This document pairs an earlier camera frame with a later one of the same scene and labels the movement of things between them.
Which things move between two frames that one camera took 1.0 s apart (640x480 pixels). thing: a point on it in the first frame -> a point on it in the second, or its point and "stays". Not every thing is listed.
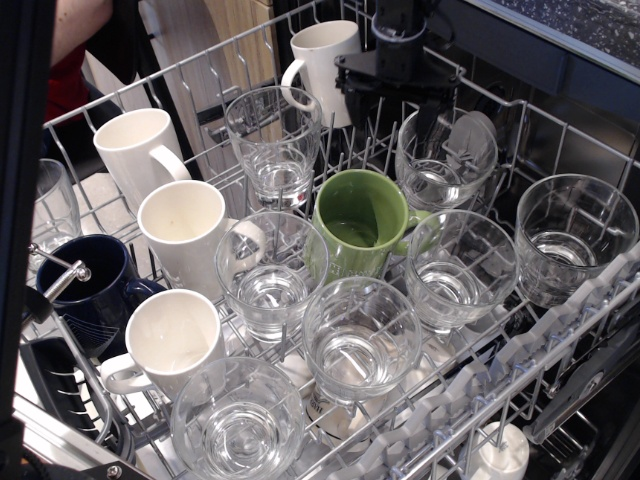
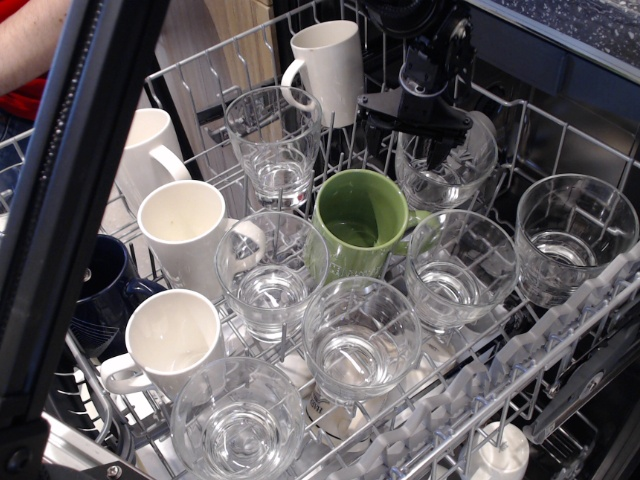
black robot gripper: x=400 y=64 -> x=404 y=109
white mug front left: x=169 y=335 stays
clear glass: x=444 y=156 stays
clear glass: x=268 y=264 stays
